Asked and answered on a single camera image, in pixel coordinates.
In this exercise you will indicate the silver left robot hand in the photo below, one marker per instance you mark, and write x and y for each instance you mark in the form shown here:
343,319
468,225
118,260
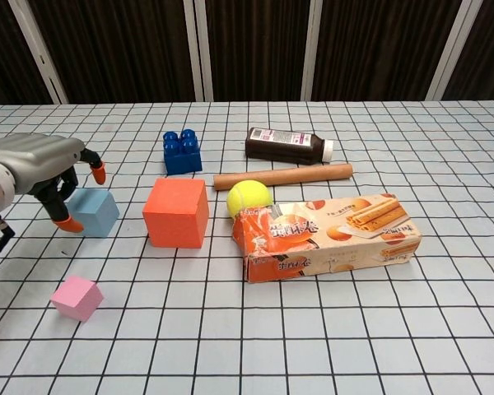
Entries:
45,158

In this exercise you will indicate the medium light blue foam cube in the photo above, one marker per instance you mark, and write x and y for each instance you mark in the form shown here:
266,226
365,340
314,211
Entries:
99,214

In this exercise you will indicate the small pink foam cube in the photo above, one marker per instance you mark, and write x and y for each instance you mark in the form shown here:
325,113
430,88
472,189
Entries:
76,298

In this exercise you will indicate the dark ribbed screen panel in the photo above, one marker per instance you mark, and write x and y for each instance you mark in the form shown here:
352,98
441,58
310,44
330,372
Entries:
387,49
490,49
255,49
115,49
4,49

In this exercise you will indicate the blue studded plastic brick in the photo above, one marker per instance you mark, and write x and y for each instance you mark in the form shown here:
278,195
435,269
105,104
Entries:
183,160

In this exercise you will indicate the large orange foam cube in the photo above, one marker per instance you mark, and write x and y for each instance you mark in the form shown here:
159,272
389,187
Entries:
173,218

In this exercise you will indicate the yellow tennis ball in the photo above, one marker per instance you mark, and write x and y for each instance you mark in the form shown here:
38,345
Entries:
247,197

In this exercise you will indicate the brown bottle white cap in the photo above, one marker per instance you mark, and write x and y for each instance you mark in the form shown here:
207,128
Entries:
280,150

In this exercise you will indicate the brown cylindrical rod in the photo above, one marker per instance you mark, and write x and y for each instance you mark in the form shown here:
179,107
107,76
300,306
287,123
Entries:
304,173

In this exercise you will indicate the orange egg roll box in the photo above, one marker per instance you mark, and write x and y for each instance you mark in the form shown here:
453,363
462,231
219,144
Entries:
321,243

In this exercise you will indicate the checked light blue tablecloth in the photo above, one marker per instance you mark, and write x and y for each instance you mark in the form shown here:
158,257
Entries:
354,329

